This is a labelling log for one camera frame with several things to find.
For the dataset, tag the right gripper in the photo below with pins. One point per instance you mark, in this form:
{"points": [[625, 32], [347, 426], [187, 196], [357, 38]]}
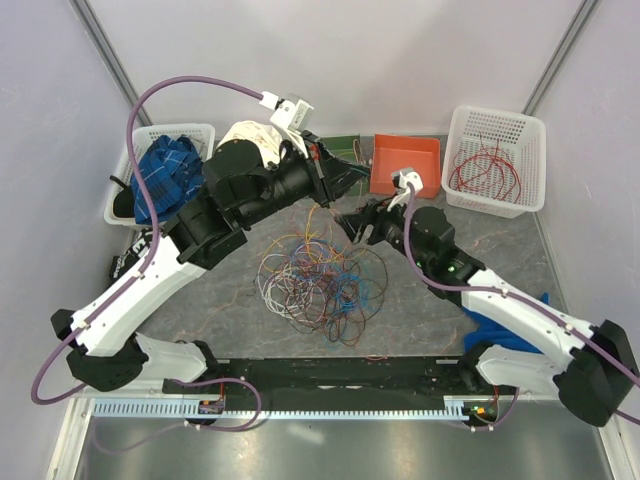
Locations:
{"points": [[355, 224]]}

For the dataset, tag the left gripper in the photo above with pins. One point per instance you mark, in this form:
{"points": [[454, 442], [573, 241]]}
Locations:
{"points": [[321, 164]]}

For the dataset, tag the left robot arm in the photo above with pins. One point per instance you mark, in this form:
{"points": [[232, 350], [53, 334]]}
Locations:
{"points": [[240, 190]]}

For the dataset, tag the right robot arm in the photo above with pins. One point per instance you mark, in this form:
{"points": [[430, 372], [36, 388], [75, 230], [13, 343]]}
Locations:
{"points": [[589, 368]]}

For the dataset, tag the green tray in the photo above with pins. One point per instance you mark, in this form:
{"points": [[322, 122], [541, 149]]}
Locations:
{"points": [[348, 147]]}

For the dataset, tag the orange tray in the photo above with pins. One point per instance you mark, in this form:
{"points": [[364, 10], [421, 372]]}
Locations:
{"points": [[394, 152]]}

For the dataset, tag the white crumpled cloth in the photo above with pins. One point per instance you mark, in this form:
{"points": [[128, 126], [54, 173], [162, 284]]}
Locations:
{"points": [[266, 137]]}

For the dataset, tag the empty white basket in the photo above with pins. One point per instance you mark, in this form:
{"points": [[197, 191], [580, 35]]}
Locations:
{"points": [[495, 162]]}

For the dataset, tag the white basket with clothes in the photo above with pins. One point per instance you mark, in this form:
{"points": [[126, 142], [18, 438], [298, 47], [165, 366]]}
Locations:
{"points": [[201, 135]]}

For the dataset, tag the blue plaid cloth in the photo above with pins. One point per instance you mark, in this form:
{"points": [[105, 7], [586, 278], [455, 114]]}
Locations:
{"points": [[172, 173]]}

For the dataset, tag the blue fleece cloth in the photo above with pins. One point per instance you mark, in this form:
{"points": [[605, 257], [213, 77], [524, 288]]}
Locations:
{"points": [[488, 331]]}

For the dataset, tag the black printed t-shirt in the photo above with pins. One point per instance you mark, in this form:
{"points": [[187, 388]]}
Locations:
{"points": [[139, 246]]}

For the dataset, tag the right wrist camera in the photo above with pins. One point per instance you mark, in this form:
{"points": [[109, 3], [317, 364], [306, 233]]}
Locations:
{"points": [[407, 182]]}

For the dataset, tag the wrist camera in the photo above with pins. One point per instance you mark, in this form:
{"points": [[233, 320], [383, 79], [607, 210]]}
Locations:
{"points": [[407, 182], [290, 115]]}

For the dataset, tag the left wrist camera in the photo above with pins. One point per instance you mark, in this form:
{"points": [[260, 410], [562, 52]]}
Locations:
{"points": [[290, 115]]}

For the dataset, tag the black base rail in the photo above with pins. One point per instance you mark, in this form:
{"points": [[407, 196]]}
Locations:
{"points": [[340, 383]]}

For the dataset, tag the light blue cable duct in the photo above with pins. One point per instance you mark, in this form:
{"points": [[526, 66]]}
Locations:
{"points": [[193, 409]]}

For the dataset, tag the left aluminium frame post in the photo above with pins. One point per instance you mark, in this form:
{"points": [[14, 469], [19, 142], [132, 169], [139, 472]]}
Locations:
{"points": [[98, 35]]}

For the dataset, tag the aluminium frame post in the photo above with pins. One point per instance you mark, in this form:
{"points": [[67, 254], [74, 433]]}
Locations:
{"points": [[98, 35], [568, 41]]}

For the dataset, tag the right aluminium frame post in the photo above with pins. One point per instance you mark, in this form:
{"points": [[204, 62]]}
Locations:
{"points": [[568, 41]]}

